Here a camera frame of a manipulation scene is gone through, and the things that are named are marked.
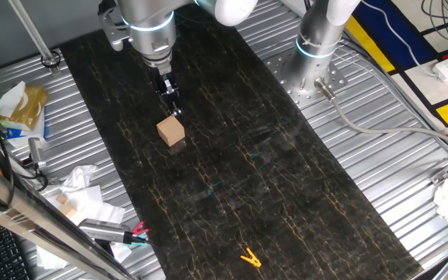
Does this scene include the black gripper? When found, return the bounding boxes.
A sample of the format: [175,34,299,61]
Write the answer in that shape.
[152,64,184,117]

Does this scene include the light wooden cube block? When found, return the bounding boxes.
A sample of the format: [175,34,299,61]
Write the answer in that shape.
[156,115,187,148]

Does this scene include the small wooden block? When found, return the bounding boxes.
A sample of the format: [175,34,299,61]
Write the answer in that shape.
[58,202,78,219]

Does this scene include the colour block pattern cloth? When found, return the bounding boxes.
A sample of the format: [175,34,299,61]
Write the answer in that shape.
[344,0,448,129]

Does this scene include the black marble pattern mat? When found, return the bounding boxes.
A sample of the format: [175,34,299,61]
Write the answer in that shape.
[59,3,424,280]

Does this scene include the crumpled white tissue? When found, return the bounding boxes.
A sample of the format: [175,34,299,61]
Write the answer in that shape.
[59,164,97,194]

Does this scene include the white paper sheet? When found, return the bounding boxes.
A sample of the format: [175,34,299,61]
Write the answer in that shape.
[35,184,132,270]

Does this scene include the red clip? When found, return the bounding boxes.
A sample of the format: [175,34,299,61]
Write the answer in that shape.
[131,220,150,236]

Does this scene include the teal clip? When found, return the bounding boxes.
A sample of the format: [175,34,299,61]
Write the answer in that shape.
[126,229,149,247]

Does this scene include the aluminium pole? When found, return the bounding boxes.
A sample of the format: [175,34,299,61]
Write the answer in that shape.
[8,0,61,75]

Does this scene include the blue and white tissue pack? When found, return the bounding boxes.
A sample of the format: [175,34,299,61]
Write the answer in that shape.
[0,110,48,149]

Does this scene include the white tissue sheet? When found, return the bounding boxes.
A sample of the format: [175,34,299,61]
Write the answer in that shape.
[0,80,27,118]

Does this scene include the yellow clothespin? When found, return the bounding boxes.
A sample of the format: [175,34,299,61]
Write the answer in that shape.
[240,247,262,268]

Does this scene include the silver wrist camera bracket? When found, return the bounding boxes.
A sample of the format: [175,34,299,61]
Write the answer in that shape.
[99,7,134,52]

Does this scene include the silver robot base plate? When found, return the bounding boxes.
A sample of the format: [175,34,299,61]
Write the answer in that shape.
[264,48,349,110]

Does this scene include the small silver camera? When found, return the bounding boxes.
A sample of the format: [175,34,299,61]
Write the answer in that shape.
[27,137,48,170]

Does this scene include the aluminium frame beam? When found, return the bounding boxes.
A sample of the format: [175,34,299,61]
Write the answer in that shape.
[0,153,139,280]

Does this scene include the thick grey cable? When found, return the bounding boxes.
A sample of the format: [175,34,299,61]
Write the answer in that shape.
[313,76,448,155]

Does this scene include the thin cable bundle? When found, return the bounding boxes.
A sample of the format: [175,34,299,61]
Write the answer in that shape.
[338,37,448,156]

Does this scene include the thin white cable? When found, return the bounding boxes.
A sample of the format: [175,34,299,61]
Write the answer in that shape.
[362,0,439,77]

